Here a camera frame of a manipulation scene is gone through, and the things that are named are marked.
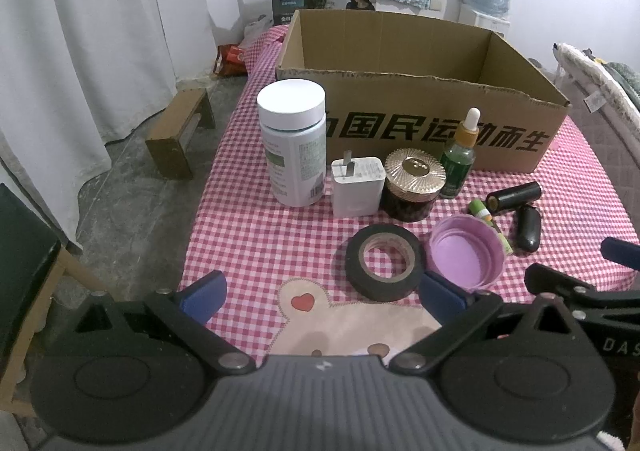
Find purple plastic lid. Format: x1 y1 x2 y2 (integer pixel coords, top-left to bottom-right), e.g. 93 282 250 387
426 215 506 291

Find black cylinder tube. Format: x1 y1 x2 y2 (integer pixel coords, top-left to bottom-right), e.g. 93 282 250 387
485 181 542 216

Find white curtain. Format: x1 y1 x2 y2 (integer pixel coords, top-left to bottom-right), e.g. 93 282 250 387
1 0 216 242

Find green dropper bottle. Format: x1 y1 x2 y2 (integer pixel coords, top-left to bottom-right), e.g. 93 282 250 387
439 107 480 200

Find brown cardboard box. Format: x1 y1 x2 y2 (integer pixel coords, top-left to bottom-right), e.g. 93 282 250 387
277 10 570 174

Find green lip balm stick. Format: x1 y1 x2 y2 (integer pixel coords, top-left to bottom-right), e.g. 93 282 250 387
468 198 513 255

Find small wooden stool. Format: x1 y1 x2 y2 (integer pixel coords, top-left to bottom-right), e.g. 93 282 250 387
145 88 215 180

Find white supplement bottle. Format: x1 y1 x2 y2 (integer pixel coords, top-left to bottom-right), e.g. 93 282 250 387
256 79 326 207

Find pink checkered tablecloth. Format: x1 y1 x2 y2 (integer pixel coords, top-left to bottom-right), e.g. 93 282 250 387
181 26 638 359

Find red snack bag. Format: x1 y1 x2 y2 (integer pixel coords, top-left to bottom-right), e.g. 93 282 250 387
214 44 247 77

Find black oval remote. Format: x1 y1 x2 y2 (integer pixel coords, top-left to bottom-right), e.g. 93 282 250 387
514 205 541 253

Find gold lid cream jar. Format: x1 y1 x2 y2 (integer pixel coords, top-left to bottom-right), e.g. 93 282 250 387
381 148 446 222

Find dark chair with wood frame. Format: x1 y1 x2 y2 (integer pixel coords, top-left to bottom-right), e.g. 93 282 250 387
0 185 106 416

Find white power adapter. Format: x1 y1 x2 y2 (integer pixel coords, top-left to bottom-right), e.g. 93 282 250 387
331 151 386 218

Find black electrical tape roll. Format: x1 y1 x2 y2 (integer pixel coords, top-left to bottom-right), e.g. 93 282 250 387
344 223 426 303

